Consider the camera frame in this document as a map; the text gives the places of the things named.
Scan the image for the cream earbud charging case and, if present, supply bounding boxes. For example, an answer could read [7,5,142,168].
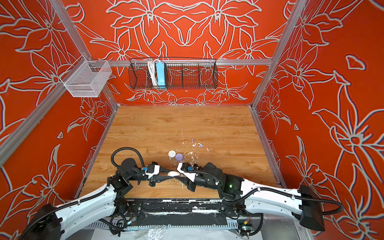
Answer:
[167,171,181,178]

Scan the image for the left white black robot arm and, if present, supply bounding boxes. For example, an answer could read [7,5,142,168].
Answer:
[19,147,179,240]

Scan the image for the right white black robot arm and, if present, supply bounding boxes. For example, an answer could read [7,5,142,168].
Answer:
[167,163,344,232]

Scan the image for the purple round charging case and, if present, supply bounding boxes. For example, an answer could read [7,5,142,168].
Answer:
[175,153,184,162]

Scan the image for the white round charging case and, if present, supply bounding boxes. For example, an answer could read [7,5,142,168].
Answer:
[168,150,177,158]

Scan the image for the light blue power strip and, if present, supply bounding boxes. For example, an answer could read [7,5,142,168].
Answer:
[156,62,166,88]

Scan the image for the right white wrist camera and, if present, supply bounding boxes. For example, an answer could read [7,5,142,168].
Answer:
[177,163,197,182]

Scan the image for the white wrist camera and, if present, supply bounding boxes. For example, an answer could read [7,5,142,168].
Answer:
[142,164,160,178]
[177,163,197,182]

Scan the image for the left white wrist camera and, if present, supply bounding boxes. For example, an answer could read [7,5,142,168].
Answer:
[142,164,160,178]

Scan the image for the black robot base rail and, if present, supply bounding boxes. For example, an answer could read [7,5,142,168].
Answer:
[101,197,262,232]

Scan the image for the black wire wall basket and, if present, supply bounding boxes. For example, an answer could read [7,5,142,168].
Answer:
[128,58,219,90]

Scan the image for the clear plastic wall bin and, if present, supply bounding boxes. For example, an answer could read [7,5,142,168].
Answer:
[60,61,112,98]

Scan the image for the white coiled cable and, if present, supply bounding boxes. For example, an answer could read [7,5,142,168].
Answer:
[146,59,160,87]

